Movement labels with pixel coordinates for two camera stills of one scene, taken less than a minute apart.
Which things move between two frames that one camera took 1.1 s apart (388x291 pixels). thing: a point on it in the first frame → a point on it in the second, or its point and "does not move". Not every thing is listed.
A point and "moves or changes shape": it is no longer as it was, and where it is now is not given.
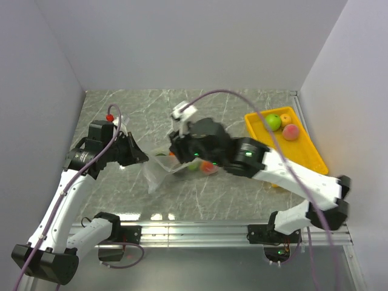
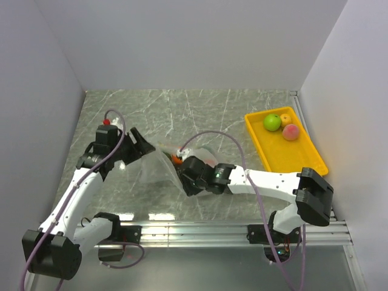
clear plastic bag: x=162 y=165 moves or changes shape
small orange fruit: x=285 y=119 does not move
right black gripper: x=179 y=147 → x=190 y=190
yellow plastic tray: x=301 y=150 does not move
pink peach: x=290 y=132 does not move
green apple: x=273 y=122 does not move
